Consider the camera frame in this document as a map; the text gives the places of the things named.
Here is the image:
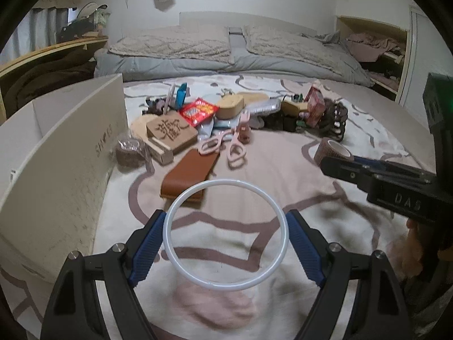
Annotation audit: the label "carved wooden block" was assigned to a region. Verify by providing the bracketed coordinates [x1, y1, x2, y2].
[146, 111, 199, 154]

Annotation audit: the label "dark patterned hair accessory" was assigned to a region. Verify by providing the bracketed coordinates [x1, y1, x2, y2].
[143, 97, 170, 114]

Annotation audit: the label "pink scissors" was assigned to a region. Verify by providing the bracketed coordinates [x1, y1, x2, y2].
[197, 110, 251, 169]

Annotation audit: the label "wrapped brown tape roll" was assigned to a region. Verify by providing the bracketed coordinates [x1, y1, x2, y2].
[115, 131, 153, 171]

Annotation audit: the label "clear plastic packet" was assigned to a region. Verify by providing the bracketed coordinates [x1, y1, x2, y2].
[248, 99, 282, 116]

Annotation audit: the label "grey duvet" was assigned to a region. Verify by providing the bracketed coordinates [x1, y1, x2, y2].
[94, 30, 374, 86]

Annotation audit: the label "wooden shelf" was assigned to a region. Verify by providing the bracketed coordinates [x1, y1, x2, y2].
[0, 35, 110, 121]

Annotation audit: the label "white louvered door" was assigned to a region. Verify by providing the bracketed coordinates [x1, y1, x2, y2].
[396, 5, 439, 109]

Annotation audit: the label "black bag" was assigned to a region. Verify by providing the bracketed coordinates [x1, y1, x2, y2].
[58, 18, 107, 41]

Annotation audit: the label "small white box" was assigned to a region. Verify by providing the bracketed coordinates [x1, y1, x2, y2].
[147, 137, 175, 165]

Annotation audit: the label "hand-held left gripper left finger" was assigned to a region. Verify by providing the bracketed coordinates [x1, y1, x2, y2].
[40, 210, 167, 340]

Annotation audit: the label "brown folded blanket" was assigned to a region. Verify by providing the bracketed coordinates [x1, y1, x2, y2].
[0, 48, 98, 109]

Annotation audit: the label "white cardboard box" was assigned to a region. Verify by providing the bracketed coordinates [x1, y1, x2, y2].
[0, 73, 129, 284]

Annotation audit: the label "pink plastic clip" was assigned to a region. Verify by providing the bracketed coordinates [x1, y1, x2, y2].
[236, 122, 253, 144]

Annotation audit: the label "white cap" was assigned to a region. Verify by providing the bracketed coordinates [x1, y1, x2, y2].
[76, 2, 108, 18]

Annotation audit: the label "pink cloth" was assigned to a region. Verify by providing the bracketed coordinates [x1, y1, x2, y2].
[345, 33, 404, 61]

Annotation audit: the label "brown tape roll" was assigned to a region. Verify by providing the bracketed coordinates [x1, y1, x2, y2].
[313, 137, 354, 165]
[115, 131, 153, 171]

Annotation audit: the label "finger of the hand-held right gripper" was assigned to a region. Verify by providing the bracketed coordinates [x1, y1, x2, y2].
[320, 156, 377, 186]
[352, 155, 437, 181]

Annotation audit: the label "wooden wall niche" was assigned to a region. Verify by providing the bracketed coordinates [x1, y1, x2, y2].
[334, 15, 413, 101]

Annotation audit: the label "brown leather case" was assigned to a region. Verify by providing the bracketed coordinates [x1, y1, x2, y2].
[160, 149, 220, 204]

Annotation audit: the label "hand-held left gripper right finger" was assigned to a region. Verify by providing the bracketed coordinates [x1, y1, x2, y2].
[286, 210, 414, 340]

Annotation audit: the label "pink nail file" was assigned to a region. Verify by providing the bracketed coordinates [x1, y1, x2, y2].
[164, 83, 176, 112]

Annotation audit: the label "wooden oval box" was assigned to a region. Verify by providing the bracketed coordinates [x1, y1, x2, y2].
[215, 95, 246, 120]
[235, 92, 270, 105]

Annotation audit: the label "tan wooden block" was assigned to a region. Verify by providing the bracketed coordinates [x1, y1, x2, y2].
[281, 99, 308, 117]

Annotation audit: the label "white plastic ring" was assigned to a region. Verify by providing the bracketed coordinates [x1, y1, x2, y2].
[163, 179, 289, 292]

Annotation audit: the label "printed blanket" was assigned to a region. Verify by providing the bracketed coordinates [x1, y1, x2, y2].
[0, 73, 439, 340]

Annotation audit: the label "dark brown hair claw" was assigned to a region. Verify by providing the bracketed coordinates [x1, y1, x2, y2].
[320, 97, 349, 142]

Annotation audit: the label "white headboard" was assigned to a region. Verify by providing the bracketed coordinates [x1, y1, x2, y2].
[179, 11, 319, 36]

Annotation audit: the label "blue packet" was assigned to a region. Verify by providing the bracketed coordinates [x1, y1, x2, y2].
[176, 83, 188, 109]

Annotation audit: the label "red snack packet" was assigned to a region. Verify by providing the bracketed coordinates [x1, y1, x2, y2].
[179, 97, 220, 128]

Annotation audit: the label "small black container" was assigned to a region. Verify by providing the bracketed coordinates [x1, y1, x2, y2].
[264, 113, 296, 131]

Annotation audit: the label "beige textured pillow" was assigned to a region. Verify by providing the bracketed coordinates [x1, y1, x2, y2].
[108, 25, 234, 65]
[244, 25, 358, 69]

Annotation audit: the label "round wooden disc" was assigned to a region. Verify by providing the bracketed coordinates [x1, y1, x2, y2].
[130, 115, 160, 139]

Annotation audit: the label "red snack box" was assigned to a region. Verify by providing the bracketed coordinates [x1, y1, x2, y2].
[304, 81, 325, 128]

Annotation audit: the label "person's right hand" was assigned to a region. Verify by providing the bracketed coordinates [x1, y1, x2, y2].
[403, 218, 430, 280]

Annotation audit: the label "dark clothes pile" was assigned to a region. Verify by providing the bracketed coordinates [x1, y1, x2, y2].
[359, 51, 404, 82]

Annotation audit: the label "grey curtain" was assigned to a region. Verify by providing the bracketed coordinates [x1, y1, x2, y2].
[10, 7, 69, 55]

